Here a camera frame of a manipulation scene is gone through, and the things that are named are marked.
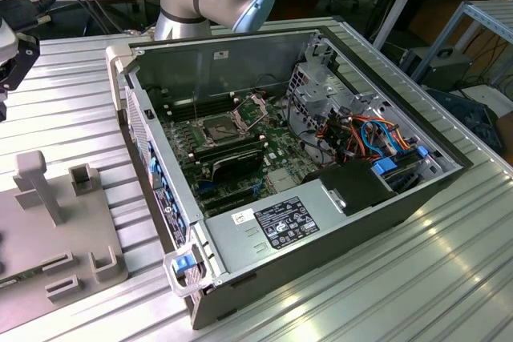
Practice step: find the metal locking lever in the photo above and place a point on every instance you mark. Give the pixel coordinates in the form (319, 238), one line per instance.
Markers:
(195, 111)

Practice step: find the CPU socket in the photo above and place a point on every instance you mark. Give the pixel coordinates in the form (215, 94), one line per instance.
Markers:
(218, 129)

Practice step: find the green RAM stick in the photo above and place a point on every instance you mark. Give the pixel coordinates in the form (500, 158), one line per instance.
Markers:
(20, 279)
(230, 151)

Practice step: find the black expansion card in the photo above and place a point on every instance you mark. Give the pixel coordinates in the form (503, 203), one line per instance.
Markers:
(236, 167)

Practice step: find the green motherboard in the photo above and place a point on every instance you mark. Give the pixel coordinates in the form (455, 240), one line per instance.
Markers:
(282, 139)

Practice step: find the silver chipset heatsink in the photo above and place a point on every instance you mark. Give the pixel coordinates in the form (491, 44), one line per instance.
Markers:
(280, 179)

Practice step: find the metal drive cage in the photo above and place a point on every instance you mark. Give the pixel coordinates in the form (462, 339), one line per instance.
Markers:
(316, 91)

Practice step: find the silver power supply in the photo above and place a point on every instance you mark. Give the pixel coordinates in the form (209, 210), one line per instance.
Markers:
(240, 246)

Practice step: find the black plastic shroud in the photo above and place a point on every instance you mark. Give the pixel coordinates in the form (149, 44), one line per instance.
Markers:
(352, 186)

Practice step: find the blue disk carrier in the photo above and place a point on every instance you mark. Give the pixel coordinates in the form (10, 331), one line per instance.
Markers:
(384, 166)

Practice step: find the grey PC case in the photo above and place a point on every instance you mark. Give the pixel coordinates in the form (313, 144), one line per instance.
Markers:
(340, 254)

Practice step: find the blue case latch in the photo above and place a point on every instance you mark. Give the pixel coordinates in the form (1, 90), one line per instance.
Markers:
(182, 265)

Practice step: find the grey parts rack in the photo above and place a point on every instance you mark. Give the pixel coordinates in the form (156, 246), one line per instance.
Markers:
(60, 238)

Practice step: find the dark blue bin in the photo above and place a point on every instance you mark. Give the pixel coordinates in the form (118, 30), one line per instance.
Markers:
(473, 117)

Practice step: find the brown cardboard box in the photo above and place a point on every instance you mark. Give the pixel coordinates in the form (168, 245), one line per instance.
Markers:
(506, 133)

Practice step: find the aluminium slat shelf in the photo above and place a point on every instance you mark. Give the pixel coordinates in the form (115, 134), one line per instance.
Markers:
(493, 17)

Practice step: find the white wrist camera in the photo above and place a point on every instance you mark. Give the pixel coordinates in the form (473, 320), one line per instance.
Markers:
(7, 39)

